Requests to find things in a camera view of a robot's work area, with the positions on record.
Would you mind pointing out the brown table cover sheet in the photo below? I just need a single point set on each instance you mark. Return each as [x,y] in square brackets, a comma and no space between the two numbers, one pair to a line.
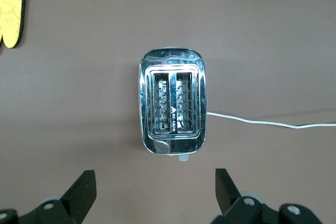
[78,103]

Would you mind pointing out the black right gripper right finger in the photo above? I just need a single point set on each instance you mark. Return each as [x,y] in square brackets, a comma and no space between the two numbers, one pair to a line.
[227,195]

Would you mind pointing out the chrome and cream toaster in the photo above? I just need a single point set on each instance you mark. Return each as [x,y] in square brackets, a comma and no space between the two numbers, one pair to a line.
[170,58]

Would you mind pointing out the yellow quilted oven mitt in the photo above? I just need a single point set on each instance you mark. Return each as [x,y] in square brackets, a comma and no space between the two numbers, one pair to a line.
[11,11]

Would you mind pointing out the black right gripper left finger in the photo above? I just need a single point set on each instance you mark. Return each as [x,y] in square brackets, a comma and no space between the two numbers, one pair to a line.
[78,197]

